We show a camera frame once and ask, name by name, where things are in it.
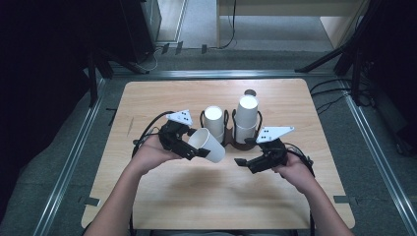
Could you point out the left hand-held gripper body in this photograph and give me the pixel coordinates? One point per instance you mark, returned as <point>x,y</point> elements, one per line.
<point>173,135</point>

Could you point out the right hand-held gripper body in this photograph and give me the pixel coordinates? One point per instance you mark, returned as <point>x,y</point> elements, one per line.
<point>272,154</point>

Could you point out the single white paper cup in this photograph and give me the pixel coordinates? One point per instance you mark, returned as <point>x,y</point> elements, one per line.
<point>209,146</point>

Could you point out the dark wooden cup holder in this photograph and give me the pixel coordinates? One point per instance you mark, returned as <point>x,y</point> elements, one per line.
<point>238,146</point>

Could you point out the stack of white paper cups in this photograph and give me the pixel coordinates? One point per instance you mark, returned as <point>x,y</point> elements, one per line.
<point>214,121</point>
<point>246,121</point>

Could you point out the person's right hand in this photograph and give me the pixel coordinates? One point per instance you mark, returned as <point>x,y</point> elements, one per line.
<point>296,172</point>

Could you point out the person's left hand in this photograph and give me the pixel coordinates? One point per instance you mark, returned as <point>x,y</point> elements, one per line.
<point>150,155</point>

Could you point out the black tape piece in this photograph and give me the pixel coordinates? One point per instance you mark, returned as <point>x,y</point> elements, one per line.
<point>341,199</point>
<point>91,201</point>

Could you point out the black metal stand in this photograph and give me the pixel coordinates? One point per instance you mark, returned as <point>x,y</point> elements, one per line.
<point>92,82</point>

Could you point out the black tripod stand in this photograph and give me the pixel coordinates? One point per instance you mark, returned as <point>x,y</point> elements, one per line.
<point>327,57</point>

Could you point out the black cabinet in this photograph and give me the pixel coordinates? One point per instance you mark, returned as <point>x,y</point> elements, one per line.
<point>137,26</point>

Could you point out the light wooden furniture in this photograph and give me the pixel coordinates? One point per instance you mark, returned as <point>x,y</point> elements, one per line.
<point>278,8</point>

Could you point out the aluminium floor rail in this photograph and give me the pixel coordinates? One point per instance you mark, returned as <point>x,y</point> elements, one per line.
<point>213,73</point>
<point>377,157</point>
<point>65,164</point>

